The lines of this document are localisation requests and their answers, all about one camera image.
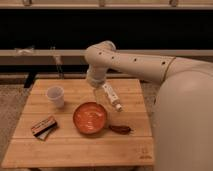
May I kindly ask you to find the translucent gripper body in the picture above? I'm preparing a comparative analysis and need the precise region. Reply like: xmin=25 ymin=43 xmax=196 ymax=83
xmin=93 ymin=87 xmax=109 ymax=106

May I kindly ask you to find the dark red dried pepper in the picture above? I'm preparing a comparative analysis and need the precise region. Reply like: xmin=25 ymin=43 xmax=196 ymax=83
xmin=109 ymin=125 xmax=132 ymax=135

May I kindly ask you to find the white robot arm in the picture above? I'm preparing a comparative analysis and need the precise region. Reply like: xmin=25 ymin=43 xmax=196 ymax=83
xmin=85 ymin=41 xmax=213 ymax=171

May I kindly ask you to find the white tube bottle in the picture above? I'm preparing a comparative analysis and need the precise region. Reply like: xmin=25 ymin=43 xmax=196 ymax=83
xmin=102 ymin=83 xmax=122 ymax=111

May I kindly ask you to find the orange bowl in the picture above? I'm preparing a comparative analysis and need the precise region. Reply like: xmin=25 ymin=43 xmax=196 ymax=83
xmin=73 ymin=102 xmax=107 ymax=135

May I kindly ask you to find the white plastic cup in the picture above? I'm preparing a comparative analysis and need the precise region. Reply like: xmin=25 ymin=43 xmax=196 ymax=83
xmin=46 ymin=86 xmax=64 ymax=108

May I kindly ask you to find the wooden table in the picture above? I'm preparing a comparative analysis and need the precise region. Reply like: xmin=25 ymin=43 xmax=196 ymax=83
xmin=2 ymin=79 xmax=154 ymax=168

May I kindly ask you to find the grey metal rail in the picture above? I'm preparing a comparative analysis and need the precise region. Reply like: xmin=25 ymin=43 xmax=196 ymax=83
xmin=0 ymin=49 xmax=213 ymax=66

